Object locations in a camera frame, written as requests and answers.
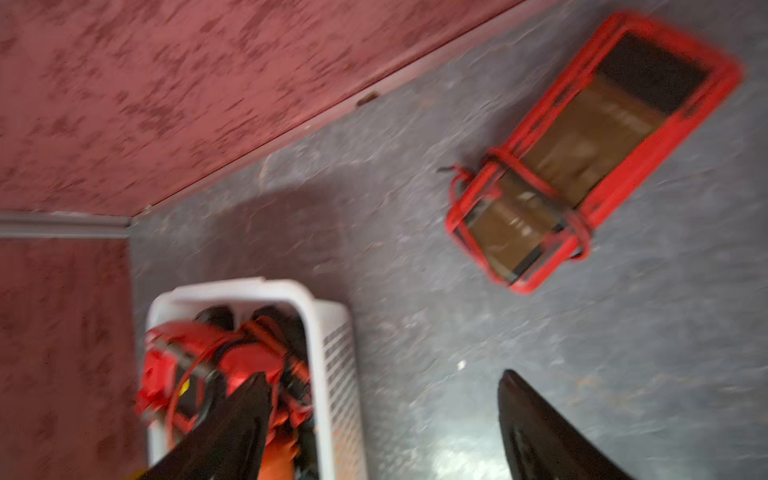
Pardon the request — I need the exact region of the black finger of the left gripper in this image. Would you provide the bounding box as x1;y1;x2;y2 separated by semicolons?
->
142;373;272;480

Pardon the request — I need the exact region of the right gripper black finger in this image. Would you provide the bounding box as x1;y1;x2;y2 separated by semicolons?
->
497;370;630;479

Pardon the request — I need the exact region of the red clamp meter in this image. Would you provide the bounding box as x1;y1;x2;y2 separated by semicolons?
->
135;315;313;439

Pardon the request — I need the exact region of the white plastic perforated basket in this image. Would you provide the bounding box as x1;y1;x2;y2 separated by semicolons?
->
145;277;368;479

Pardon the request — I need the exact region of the dark red multimeter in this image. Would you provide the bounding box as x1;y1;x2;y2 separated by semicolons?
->
445;11;743;293

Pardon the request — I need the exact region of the orange long multimeter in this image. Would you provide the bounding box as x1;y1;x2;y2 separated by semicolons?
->
258;433;299;480

